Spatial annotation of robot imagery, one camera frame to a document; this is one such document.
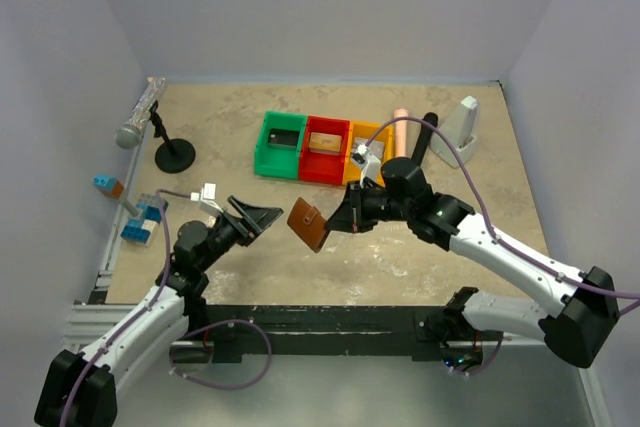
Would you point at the grey wedge stand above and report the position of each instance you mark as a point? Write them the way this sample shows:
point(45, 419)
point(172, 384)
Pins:
point(459, 128)

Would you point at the brown leather card holder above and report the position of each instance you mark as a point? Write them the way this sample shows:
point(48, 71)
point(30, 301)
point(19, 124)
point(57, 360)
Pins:
point(306, 221)

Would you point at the silver glitter microphone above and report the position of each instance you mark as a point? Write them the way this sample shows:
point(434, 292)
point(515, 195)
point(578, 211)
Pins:
point(129, 135)

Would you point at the black card in green bin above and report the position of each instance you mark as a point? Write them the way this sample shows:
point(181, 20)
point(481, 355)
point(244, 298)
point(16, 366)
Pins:
point(283, 139)

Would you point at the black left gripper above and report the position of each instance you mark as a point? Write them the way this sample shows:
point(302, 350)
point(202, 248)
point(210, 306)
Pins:
point(257, 219)

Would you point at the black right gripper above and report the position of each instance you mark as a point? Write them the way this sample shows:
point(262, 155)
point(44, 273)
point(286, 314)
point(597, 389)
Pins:
point(347, 219)

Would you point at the blue orange toy brick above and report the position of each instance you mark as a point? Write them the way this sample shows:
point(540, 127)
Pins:
point(108, 186)

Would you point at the silver card in yellow bin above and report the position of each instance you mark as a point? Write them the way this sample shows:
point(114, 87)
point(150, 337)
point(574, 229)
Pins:
point(377, 148)

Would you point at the green plastic bin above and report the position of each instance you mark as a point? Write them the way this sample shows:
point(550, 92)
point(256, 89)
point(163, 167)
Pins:
point(273, 162)

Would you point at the aluminium frame rail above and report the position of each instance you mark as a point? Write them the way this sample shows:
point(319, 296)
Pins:
point(88, 323)

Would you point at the blue toy brick stack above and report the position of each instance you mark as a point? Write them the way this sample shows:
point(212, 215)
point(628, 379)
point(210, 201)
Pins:
point(140, 230)

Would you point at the black microphone stand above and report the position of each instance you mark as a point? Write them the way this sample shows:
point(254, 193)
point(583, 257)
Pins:
point(173, 155)

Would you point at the pink cylindrical handle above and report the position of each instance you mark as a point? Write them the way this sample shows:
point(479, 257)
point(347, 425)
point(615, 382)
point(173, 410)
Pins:
point(400, 128)

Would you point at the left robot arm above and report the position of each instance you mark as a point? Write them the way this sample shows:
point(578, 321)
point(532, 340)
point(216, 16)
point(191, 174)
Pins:
point(83, 388)

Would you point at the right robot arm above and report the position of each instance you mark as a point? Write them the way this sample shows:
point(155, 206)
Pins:
point(570, 310)

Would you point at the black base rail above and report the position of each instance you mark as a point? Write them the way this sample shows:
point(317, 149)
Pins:
point(417, 332)

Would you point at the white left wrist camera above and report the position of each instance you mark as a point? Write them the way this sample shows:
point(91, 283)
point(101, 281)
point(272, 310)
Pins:
point(205, 198)

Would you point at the red plastic bin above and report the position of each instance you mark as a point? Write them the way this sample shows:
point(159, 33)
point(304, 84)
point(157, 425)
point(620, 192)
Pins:
point(320, 168)

